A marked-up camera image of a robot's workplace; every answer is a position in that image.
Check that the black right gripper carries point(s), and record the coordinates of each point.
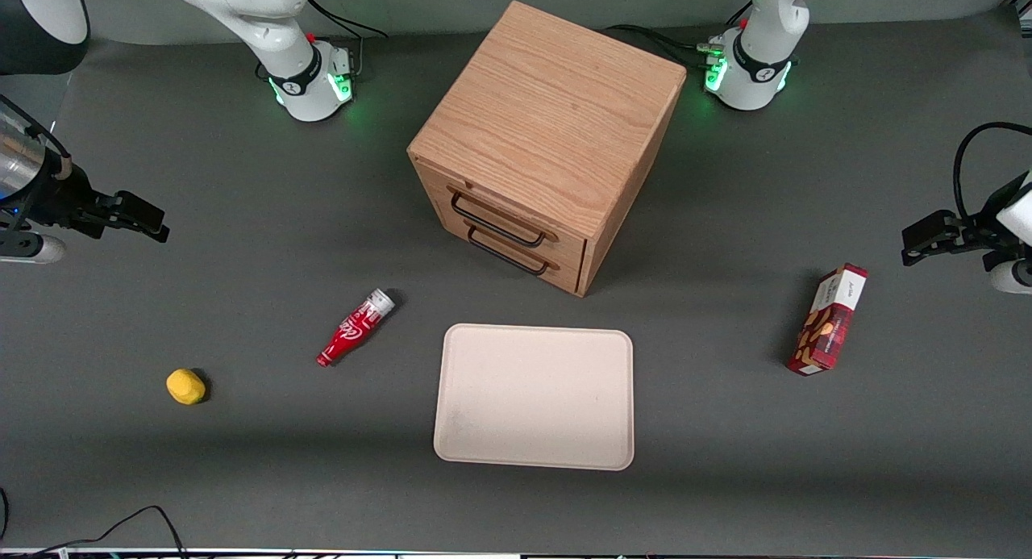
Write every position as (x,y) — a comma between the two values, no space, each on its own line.
(58,201)

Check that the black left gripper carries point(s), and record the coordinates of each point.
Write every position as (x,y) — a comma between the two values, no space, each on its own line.
(987,220)

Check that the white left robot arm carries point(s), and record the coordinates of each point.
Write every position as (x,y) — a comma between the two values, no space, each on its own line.
(766,59)

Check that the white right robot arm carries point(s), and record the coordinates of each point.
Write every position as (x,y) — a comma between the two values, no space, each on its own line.
(266,27)

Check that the wooden drawer front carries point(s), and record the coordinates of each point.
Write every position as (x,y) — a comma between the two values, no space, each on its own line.
(569,277)
(433,184)

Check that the wooden drawer cabinet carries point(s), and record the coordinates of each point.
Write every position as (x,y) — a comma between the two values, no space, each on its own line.
(548,107)

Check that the red plaid cookie box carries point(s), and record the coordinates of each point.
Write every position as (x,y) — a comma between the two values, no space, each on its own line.
(828,321)

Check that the yellow lemon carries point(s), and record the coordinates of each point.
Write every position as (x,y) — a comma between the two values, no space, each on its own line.
(186,386)

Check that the red cola bottle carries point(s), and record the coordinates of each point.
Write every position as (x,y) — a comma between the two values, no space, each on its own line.
(355,327)

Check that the beige plastic tray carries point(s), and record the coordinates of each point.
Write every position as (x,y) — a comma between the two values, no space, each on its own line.
(534,398)

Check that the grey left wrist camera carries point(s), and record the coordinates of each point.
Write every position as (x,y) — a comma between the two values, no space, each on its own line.
(1014,277)

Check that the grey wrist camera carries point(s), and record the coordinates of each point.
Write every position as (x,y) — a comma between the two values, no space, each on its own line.
(32,248)
(1014,277)

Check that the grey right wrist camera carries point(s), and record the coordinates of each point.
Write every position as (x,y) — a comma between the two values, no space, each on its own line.
(32,248)

